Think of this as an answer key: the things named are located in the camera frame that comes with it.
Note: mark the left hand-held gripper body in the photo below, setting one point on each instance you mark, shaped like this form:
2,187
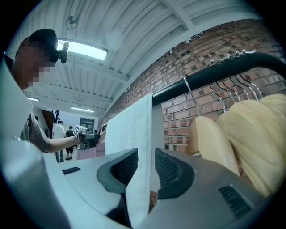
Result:
86,136

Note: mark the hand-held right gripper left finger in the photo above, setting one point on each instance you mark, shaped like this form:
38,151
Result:
89,183

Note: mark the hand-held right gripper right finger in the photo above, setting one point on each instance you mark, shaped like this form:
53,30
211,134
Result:
196,201

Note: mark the white cloth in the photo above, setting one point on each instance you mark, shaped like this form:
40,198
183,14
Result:
129,129

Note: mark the black clothes rack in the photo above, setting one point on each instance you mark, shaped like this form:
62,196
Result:
212,76

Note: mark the person's left forearm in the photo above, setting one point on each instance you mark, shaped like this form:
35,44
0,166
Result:
64,144

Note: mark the dark glass door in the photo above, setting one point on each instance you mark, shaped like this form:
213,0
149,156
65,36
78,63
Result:
87,125

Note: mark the ceiling strip light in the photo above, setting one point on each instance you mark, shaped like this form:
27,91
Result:
33,98
82,109

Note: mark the person's beige t-shirt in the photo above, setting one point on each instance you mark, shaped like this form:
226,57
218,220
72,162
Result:
36,132

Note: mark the row of wooden hangers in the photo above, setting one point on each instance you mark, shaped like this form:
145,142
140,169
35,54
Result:
245,134

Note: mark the ceiling light panel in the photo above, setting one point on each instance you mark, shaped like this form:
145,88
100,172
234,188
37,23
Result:
87,50

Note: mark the person's head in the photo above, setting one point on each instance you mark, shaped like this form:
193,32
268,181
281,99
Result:
29,64

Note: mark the person's black cap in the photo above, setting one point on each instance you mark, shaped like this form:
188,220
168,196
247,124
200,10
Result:
44,39

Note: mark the round ceiling fixture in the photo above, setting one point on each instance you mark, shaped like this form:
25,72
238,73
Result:
71,22

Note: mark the black head camera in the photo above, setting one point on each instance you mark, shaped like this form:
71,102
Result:
63,52

